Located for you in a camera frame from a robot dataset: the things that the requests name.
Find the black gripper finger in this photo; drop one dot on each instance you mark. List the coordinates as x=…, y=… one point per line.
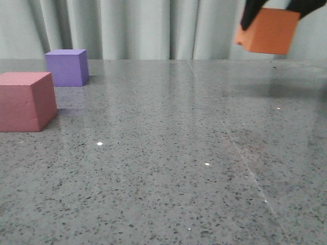
x=305, y=7
x=251, y=9

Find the orange foam cube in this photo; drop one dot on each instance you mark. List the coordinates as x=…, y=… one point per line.
x=271, y=32

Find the pale green curtain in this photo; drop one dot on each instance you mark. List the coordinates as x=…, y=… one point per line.
x=114, y=30

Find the purple foam cube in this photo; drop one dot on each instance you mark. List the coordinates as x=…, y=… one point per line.
x=69, y=67

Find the red foam cube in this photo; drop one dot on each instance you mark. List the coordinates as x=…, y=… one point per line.
x=28, y=101

